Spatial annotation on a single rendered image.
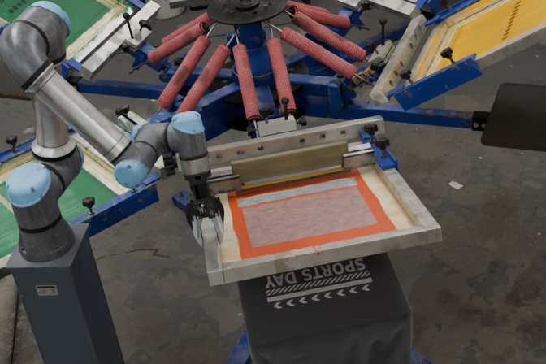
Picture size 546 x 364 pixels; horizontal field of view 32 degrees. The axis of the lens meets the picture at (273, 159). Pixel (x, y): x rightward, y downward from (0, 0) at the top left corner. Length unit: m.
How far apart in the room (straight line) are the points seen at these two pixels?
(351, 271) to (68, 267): 0.79
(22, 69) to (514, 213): 2.78
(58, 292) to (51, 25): 0.73
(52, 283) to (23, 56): 0.66
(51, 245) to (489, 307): 2.04
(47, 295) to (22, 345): 1.58
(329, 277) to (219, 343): 1.32
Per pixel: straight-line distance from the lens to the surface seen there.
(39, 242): 2.62
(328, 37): 3.54
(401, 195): 2.63
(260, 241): 2.56
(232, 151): 3.10
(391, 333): 2.68
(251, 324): 2.66
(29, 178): 2.56
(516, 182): 4.75
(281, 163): 2.89
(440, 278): 4.19
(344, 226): 2.57
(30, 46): 2.35
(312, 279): 2.77
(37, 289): 2.70
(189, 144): 2.42
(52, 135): 2.59
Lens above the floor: 2.75
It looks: 33 degrees down
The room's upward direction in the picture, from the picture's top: 8 degrees counter-clockwise
